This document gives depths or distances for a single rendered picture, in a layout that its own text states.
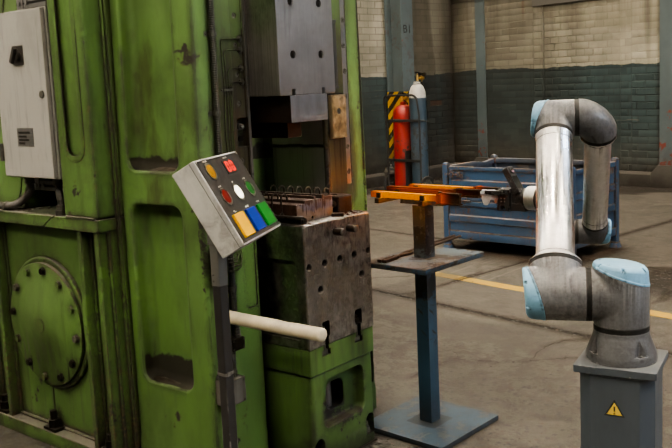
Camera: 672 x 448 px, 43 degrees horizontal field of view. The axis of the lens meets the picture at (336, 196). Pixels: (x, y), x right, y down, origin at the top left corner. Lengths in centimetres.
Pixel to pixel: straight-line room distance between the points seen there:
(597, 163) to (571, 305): 64
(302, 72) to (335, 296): 81
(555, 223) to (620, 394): 50
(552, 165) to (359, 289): 97
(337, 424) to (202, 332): 64
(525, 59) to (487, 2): 100
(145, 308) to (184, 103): 82
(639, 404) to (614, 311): 25
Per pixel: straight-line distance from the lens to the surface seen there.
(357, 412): 339
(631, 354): 250
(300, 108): 305
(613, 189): 710
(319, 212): 313
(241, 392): 308
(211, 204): 246
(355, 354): 330
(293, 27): 304
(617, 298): 246
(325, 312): 312
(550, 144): 272
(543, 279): 247
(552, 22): 1157
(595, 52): 1121
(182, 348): 322
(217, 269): 266
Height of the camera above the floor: 140
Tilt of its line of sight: 7 degrees down
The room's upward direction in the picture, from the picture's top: 3 degrees counter-clockwise
